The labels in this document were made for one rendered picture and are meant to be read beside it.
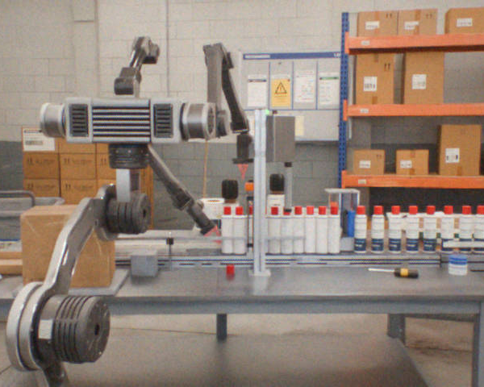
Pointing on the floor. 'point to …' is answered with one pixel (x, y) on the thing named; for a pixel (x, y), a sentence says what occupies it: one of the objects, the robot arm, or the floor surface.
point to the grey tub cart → (8, 217)
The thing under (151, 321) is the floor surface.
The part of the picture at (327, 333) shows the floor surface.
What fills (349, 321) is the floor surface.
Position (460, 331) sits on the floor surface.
